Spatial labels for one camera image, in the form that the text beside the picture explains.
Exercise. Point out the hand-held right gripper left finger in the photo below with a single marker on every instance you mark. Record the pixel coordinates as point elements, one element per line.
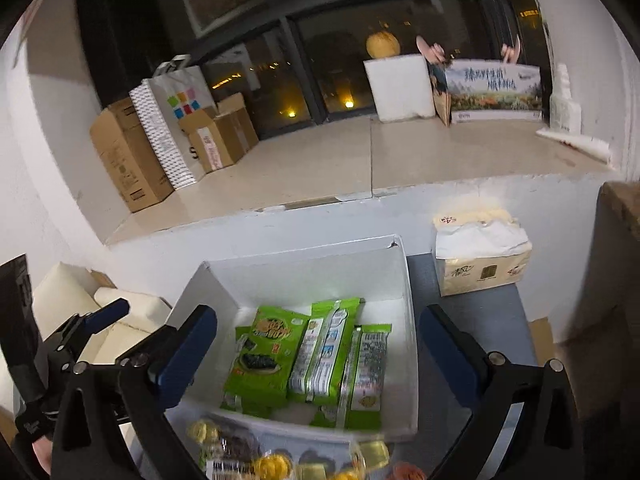
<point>182,355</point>

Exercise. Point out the white paper roll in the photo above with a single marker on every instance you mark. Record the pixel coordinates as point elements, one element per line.
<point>575,142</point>

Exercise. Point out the flat cardboard sheet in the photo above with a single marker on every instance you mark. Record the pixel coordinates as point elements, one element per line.
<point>541,337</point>

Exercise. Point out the green seaweed snack packet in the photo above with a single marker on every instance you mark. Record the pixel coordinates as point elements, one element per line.
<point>265,355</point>

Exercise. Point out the cream leather sofa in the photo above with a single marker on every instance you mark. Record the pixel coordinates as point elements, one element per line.
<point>65,292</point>

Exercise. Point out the open brown cardboard box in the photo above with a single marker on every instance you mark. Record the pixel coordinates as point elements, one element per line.
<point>225,135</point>

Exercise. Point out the landscape printed box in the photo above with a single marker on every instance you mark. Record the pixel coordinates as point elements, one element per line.
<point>495,92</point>

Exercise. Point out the round yellow fruit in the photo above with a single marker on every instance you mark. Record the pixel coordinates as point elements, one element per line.
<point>382,45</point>

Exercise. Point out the dark glass window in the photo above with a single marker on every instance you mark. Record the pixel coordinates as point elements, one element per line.
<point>320,35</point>

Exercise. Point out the white polka dot bag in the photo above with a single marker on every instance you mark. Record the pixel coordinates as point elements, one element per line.
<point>160,130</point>

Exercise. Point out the white foam box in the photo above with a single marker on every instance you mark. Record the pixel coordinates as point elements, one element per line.
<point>397,87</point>

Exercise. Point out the white cardboard box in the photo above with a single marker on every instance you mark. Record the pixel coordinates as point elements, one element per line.
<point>310,280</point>

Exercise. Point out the white bag with coloured squares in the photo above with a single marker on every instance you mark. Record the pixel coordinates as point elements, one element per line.
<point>185,90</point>

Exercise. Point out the yellow tissue pack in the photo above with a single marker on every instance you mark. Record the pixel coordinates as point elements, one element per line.
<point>480,260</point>

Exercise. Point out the person's left hand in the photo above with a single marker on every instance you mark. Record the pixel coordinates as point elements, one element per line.
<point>43,457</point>

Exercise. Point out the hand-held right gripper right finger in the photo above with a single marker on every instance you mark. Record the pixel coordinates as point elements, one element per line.
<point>442,342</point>

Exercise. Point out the tall brown cardboard box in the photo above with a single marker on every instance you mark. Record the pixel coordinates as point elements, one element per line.
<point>125,160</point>

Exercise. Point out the pink figurine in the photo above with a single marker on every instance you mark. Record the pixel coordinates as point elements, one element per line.
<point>511,51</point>
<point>431,51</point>

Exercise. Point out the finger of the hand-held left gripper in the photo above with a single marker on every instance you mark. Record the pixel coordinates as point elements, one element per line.
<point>107,311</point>

